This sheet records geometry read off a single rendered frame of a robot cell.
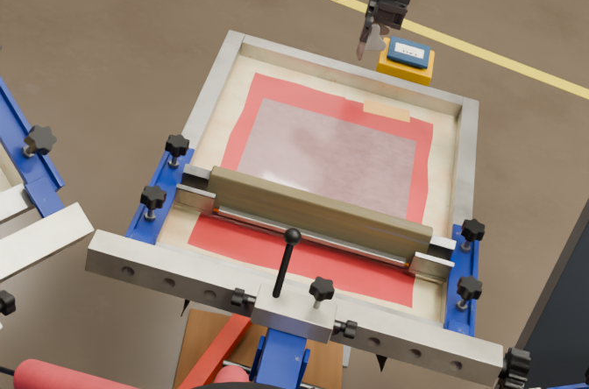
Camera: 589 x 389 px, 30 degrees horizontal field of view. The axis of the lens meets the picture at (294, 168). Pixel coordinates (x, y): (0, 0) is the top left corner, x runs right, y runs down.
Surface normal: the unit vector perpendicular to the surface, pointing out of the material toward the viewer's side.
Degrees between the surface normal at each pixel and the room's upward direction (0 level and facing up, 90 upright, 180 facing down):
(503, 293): 0
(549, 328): 90
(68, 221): 32
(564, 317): 90
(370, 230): 90
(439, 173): 0
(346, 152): 0
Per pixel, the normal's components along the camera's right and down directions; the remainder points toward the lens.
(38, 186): 0.58, -0.38
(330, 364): 0.22, -0.77
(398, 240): -0.16, 0.57
